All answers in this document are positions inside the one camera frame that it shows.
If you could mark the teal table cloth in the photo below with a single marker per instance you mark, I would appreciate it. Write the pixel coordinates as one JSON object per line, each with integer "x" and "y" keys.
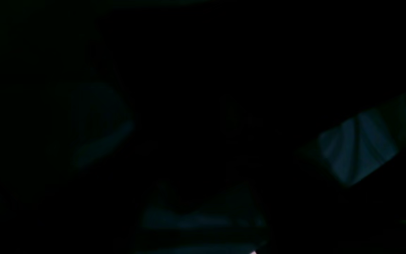
{"x": 359, "y": 146}

